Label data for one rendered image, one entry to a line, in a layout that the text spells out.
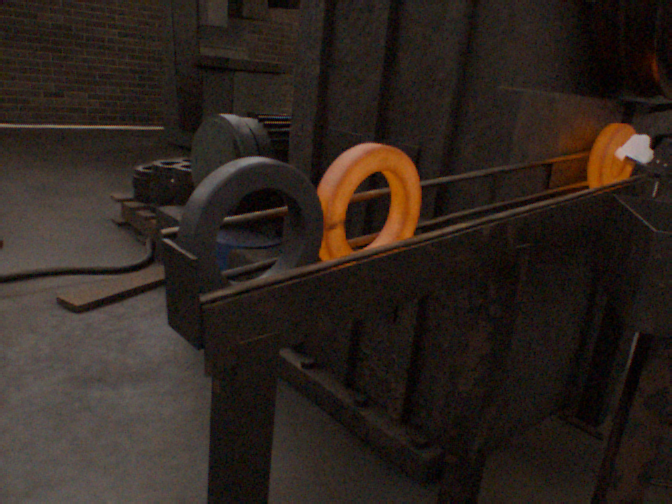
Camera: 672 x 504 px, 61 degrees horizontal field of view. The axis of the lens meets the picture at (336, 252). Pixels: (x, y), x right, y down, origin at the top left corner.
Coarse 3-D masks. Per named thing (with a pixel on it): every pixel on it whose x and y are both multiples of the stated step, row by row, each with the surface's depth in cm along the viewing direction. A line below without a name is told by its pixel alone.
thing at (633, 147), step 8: (632, 136) 120; (640, 136) 118; (632, 144) 119; (640, 144) 118; (616, 152) 122; (624, 152) 121; (632, 152) 120; (640, 152) 118; (648, 152) 117; (640, 160) 119; (648, 160) 117
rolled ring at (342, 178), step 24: (336, 168) 73; (360, 168) 73; (384, 168) 76; (408, 168) 79; (336, 192) 71; (408, 192) 81; (336, 216) 72; (408, 216) 82; (336, 240) 74; (384, 240) 83
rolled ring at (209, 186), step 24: (240, 168) 61; (264, 168) 63; (288, 168) 65; (216, 192) 60; (240, 192) 62; (288, 192) 66; (312, 192) 69; (192, 216) 60; (216, 216) 61; (312, 216) 70; (192, 240) 60; (216, 240) 62; (288, 240) 72; (312, 240) 71; (216, 264) 63; (288, 264) 71; (216, 288) 64
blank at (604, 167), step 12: (600, 132) 121; (612, 132) 119; (624, 132) 121; (600, 144) 120; (612, 144) 119; (624, 144) 123; (600, 156) 119; (612, 156) 121; (588, 168) 122; (600, 168) 120; (612, 168) 128; (624, 168) 126; (588, 180) 123; (600, 180) 121; (612, 180) 124
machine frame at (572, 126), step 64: (320, 0) 138; (384, 0) 123; (448, 0) 114; (512, 0) 104; (576, 0) 117; (320, 64) 142; (384, 64) 126; (448, 64) 113; (512, 64) 110; (576, 64) 125; (320, 128) 148; (384, 128) 132; (448, 128) 116; (512, 128) 107; (576, 128) 122; (640, 128) 143; (448, 192) 120; (512, 192) 113; (576, 256) 141; (384, 320) 140; (448, 320) 125; (576, 320) 153; (320, 384) 153; (384, 384) 143; (448, 384) 127; (512, 384) 138; (576, 384) 167; (384, 448) 137
